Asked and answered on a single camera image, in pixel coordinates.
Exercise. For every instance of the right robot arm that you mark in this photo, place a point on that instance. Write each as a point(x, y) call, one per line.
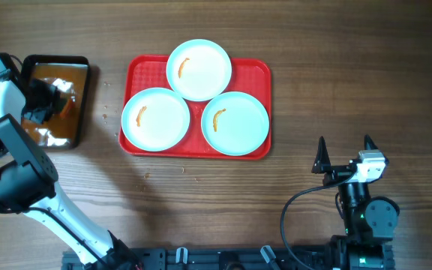
point(370, 221)

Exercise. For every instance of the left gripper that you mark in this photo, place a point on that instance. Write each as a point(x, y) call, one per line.
point(49, 94)

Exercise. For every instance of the white plate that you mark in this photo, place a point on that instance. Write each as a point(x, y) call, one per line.
point(235, 123)
point(198, 70)
point(155, 119)

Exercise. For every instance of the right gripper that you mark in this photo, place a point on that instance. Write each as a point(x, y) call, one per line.
point(322, 165)

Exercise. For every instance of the white plate top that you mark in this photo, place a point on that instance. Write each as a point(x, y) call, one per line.
point(198, 70)

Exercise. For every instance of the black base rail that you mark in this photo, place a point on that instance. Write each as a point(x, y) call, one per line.
point(315, 256)

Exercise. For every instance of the orange green sponge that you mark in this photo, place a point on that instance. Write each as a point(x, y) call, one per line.
point(65, 111)

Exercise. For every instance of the black water basin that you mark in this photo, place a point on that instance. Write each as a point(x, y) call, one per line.
point(71, 75)

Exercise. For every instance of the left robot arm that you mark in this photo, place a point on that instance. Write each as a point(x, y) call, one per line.
point(29, 185)

